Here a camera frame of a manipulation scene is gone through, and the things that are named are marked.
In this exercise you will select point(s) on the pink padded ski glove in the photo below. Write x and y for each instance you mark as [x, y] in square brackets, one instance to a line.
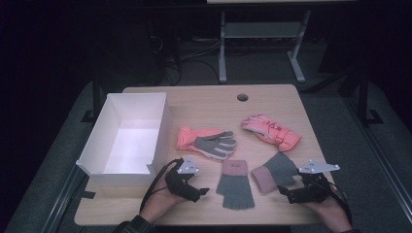
[275, 132]

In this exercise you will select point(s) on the grey metal stand frame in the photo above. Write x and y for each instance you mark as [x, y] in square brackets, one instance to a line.
[262, 30]

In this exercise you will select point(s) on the person's left hand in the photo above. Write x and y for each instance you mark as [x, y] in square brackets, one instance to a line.
[160, 202]

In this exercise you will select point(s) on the grey knit glove pink cuff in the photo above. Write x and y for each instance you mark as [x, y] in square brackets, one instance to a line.
[278, 168]
[234, 191]

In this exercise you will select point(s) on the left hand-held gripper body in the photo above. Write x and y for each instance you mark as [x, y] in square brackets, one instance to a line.
[179, 184]

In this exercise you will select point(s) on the pink glove with grey palm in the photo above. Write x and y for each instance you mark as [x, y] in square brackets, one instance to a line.
[188, 139]

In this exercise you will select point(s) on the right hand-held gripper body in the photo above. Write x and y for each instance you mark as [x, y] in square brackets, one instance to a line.
[312, 186]

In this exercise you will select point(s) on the black tape strip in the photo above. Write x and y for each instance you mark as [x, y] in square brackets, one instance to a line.
[88, 194]

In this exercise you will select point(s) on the white rectangular box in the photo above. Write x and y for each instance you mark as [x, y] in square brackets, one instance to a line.
[129, 145]

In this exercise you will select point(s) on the person's right hand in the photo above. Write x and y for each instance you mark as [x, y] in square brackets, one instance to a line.
[330, 212]

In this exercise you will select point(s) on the black stand leg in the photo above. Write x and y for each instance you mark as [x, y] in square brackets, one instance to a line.
[96, 97]
[364, 97]

